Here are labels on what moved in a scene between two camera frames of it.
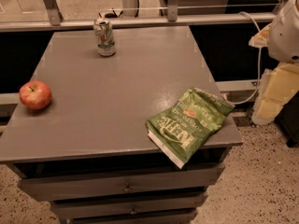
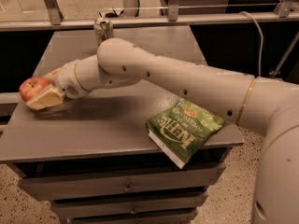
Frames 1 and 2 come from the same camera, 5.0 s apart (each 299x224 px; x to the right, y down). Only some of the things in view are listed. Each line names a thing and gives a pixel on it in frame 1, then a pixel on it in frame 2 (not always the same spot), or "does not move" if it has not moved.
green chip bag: [180, 132] does not move
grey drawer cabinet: [88, 152] does not move
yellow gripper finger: [277, 87] -> [49, 98]
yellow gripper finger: [262, 38] -> [49, 77]
